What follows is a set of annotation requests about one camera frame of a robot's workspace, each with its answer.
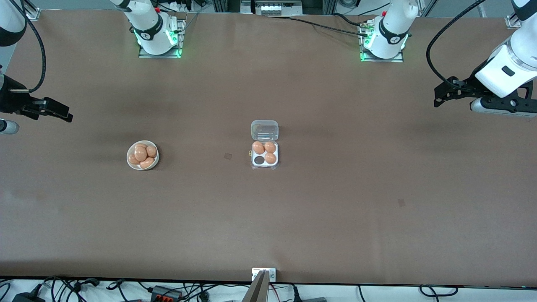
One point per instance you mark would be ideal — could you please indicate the silver table edge bracket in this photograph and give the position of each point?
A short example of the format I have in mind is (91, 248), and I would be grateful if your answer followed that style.
(272, 274)

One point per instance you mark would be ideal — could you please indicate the aluminium frame post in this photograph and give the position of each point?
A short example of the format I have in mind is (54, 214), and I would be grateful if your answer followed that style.
(220, 5)

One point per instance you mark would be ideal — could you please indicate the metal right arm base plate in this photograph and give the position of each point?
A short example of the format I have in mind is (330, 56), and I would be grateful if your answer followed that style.
(144, 54)

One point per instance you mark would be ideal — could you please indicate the white round bowl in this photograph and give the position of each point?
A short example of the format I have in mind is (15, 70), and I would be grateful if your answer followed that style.
(131, 165)

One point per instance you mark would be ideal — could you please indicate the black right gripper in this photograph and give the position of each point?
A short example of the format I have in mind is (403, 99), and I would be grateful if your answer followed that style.
(9, 100)

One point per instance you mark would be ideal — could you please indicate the clear plastic egg box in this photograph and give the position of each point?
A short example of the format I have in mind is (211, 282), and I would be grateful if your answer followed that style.
(264, 130)

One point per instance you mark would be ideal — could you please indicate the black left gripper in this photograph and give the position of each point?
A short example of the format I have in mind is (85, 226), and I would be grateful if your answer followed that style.
(468, 83)

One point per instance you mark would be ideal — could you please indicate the white power strip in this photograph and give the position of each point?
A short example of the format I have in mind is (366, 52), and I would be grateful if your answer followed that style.
(269, 8)

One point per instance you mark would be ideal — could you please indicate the black power adapter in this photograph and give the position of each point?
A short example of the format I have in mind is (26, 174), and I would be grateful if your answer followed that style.
(25, 298)

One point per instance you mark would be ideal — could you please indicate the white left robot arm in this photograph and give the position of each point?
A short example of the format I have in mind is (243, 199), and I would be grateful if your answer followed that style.
(392, 33)

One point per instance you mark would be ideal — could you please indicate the black plug connector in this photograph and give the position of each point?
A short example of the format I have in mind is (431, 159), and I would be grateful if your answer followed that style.
(90, 282)

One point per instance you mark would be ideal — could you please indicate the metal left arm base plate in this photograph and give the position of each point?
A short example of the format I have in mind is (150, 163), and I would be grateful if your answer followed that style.
(398, 59)

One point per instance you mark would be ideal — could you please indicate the aluminium profile bar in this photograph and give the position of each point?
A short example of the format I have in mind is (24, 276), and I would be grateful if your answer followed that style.
(256, 291)

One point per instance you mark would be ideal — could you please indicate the black red connector block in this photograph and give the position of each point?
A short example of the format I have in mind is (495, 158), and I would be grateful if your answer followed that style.
(163, 290)

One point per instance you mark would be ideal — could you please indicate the silver corner bracket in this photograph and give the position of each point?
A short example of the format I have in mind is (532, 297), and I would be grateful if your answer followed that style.
(512, 22)
(32, 13)

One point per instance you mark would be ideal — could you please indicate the black upright plug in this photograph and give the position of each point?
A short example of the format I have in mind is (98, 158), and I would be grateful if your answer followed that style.
(296, 294)

